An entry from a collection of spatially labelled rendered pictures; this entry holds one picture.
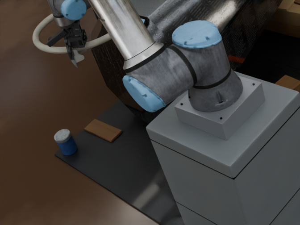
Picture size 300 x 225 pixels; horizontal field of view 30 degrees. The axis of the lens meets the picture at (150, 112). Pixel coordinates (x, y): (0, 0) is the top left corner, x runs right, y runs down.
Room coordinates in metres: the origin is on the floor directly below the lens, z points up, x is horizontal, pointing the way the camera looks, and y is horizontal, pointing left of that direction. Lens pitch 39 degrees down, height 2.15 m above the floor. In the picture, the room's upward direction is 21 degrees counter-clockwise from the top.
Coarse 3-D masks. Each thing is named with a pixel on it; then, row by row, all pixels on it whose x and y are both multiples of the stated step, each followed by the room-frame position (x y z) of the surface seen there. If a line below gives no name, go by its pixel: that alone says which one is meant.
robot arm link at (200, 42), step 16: (176, 32) 1.53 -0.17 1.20; (192, 32) 1.50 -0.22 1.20; (208, 32) 1.46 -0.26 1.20; (176, 48) 1.47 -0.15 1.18; (192, 48) 1.44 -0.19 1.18; (208, 48) 1.43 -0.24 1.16; (224, 48) 1.48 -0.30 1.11; (192, 64) 1.42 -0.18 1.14; (208, 64) 1.43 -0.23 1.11; (224, 64) 1.45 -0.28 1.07; (208, 80) 1.43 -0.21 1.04
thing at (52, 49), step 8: (48, 16) 2.54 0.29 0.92; (40, 24) 2.47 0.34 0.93; (40, 32) 2.43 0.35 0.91; (96, 40) 2.13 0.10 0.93; (104, 40) 2.13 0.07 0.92; (40, 48) 2.24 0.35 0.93; (48, 48) 2.20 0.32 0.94; (56, 48) 2.17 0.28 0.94; (64, 48) 2.15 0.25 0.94; (72, 48) 2.13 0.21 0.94; (80, 48) 2.12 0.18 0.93; (88, 48) 2.12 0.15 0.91
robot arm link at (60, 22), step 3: (54, 18) 2.13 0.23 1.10; (57, 18) 2.11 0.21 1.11; (60, 18) 2.10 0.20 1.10; (63, 18) 2.10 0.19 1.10; (66, 18) 2.10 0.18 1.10; (57, 21) 2.11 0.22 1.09; (60, 21) 2.10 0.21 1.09; (63, 21) 2.10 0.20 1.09; (66, 21) 2.10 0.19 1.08; (69, 21) 2.10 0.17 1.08; (72, 21) 2.10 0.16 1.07; (57, 24) 2.12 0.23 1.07; (60, 24) 2.11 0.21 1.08; (63, 24) 2.10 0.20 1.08; (66, 24) 2.10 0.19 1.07; (69, 24) 2.10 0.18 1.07
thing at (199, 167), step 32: (288, 96) 1.43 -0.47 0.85; (160, 128) 1.52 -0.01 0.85; (192, 128) 1.46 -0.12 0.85; (256, 128) 1.35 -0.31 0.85; (288, 128) 1.39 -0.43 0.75; (160, 160) 1.55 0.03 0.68; (192, 160) 1.38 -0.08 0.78; (224, 160) 1.26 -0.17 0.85; (256, 160) 1.29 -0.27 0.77; (288, 160) 1.37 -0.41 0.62; (192, 192) 1.44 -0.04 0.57; (224, 192) 1.28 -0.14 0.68; (256, 192) 1.27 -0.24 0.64; (288, 192) 1.35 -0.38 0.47; (192, 224) 1.51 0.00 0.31; (224, 224) 1.33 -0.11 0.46; (256, 224) 1.25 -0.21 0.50; (288, 224) 1.33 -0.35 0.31
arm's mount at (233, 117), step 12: (252, 84) 1.47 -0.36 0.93; (240, 96) 1.43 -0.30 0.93; (252, 96) 1.43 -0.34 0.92; (264, 96) 1.46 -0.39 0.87; (180, 108) 1.50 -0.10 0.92; (192, 108) 1.47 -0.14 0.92; (228, 108) 1.40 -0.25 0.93; (240, 108) 1.39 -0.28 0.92; (252, 108) 1.42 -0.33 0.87; (180, 120) 1.52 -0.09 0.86; (192, 120) 1.46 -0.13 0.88; (204, 120) 1.41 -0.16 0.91; (216, 120) 1.37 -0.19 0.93; (228, 120) 1.36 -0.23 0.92; (240, 120) 1.38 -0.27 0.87; (216, 132) 1.37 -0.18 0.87; (228, 132) 1.35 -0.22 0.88
